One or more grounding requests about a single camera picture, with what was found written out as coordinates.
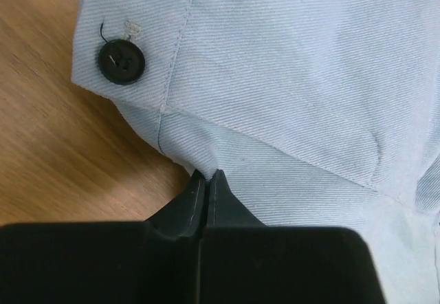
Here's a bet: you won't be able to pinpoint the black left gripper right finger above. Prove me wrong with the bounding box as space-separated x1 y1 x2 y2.
199 171 385 303

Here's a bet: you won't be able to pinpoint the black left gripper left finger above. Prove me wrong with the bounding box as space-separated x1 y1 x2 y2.
1 172 206 303

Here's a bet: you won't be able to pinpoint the light blue trousers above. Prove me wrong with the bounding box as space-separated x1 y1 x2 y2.
71 0 439 303

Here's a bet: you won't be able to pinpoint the black trouser button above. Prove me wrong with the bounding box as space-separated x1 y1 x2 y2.
97 39 146 86

